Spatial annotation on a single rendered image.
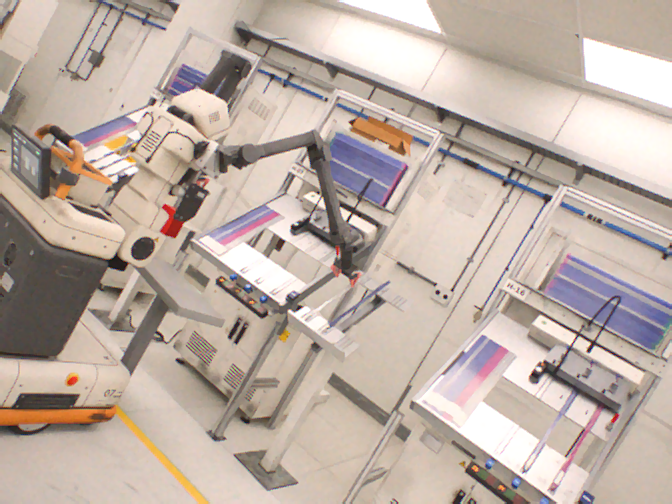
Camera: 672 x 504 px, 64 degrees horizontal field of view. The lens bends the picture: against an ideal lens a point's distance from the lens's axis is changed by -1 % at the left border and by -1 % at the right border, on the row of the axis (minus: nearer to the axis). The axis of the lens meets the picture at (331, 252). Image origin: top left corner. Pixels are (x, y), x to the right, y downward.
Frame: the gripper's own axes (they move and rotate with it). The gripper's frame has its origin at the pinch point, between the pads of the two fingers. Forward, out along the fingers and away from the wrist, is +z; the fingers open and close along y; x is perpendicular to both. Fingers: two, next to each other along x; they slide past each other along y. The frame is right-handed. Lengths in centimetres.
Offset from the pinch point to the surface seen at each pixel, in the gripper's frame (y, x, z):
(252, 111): 169, -82, -5
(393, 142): 60, -106, -12
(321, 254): 33.8, -18.1, 13.7
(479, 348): -62, -23, 16
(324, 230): 42, -29, 8
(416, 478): -67, 21, 65
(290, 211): 74, -32, 12
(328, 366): -13.1, 23.6, 30.3
